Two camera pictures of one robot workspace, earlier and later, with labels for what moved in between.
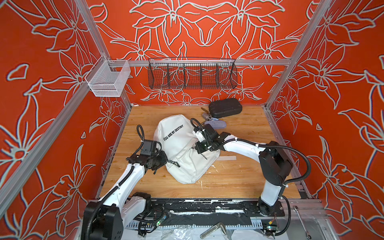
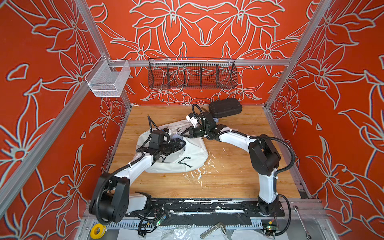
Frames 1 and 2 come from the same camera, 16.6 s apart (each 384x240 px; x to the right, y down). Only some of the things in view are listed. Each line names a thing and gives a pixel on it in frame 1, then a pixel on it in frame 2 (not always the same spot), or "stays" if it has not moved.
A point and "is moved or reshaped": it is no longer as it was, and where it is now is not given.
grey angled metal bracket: x=220 y=224 stays
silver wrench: x=309 y=237 stays
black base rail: x=246 y=207 stays
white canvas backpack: x=173 y=133 is moved or reshaped
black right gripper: x=198 y=148 → x=191 y=134
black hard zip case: x=224 y=107 stays
